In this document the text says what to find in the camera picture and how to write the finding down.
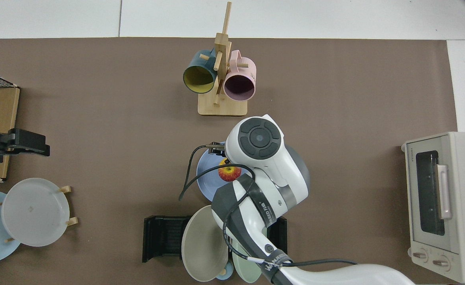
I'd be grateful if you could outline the red yellow apple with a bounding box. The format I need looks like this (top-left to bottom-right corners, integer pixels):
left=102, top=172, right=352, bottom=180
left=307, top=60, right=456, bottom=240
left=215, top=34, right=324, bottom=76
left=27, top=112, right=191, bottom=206
left=218, top=158, right=242, bottom=182

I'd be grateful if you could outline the white grey plate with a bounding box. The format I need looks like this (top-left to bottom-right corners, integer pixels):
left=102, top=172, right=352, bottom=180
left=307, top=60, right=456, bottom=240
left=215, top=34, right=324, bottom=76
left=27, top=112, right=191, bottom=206
left=1, top=178, right=70, bottom=247

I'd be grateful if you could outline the beige plate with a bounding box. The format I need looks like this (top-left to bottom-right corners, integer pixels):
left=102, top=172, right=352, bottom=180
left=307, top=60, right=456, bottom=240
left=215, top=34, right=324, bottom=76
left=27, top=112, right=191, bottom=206
left=181, top=205, right=230, bottom=282

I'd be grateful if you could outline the black dish rack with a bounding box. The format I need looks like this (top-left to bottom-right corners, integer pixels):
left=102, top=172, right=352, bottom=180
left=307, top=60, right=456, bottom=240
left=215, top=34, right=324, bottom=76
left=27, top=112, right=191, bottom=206
left=142, top=215, right=288, bottom=264

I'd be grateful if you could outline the pale green plate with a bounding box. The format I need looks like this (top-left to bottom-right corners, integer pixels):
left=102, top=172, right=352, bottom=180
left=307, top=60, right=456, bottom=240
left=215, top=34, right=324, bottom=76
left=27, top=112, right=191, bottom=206
left=232, top=237, right=263, bottom=283

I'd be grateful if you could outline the wooden cup stand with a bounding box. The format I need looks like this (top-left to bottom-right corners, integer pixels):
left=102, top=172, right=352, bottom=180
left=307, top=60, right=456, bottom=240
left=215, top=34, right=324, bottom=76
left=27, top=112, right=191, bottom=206
left=198, top=2, right=248, bottom=116

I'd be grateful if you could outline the pink mug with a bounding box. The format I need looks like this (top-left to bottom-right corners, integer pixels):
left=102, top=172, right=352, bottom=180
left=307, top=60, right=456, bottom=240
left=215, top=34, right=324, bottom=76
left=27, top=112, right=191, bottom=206
left=223, top=50, right=257, bottom=102

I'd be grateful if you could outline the dark blue mug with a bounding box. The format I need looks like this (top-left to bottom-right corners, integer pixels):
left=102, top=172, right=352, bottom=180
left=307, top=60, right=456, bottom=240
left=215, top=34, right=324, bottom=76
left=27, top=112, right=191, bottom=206
left=183, top=49, right=218, bottom=94

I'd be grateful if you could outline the brown table cloth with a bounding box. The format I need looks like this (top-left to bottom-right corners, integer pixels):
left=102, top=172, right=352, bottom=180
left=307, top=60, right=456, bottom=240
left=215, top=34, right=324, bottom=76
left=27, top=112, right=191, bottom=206
left=0, top=38, right=459, bottom=285

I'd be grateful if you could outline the small blue round thing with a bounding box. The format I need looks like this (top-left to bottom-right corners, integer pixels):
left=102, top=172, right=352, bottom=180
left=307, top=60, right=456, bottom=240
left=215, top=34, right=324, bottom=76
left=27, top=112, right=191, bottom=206
left=215, top=261, right=234, bottom=281

